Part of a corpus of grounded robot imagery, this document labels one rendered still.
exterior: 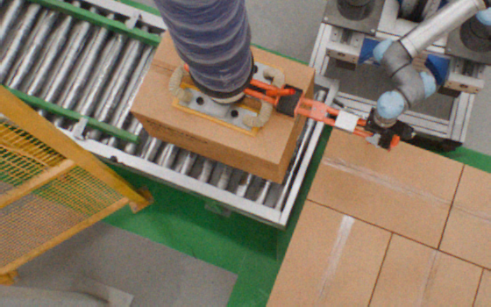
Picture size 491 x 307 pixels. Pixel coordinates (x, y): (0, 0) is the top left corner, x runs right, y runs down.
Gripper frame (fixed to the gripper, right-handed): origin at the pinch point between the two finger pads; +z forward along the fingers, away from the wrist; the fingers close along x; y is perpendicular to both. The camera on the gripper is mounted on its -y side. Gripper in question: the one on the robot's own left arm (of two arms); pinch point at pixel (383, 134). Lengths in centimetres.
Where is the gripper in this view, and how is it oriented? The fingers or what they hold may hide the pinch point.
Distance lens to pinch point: 237.5
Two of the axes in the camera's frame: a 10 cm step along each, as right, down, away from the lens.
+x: -3.7, 8.9, -2.7
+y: -9.3, -3.5, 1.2
